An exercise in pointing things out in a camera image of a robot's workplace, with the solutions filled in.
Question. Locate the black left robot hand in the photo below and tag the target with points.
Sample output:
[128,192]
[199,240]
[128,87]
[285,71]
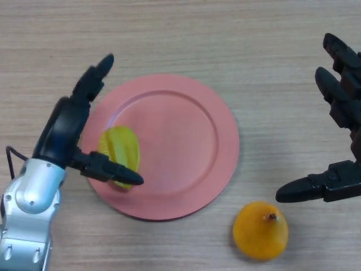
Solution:
[63,130]

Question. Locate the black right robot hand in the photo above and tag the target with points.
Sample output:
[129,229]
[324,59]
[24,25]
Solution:
[345,98]

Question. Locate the yellow green starfruit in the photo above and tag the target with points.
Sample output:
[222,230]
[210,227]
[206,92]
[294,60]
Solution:
[124,145]

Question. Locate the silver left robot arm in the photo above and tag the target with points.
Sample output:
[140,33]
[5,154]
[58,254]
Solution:
[28,209]

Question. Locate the pink round plate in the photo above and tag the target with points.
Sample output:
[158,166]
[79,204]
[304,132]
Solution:
[180,146]

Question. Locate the orange yellow pear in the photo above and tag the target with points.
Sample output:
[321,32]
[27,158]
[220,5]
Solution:
[259,231]

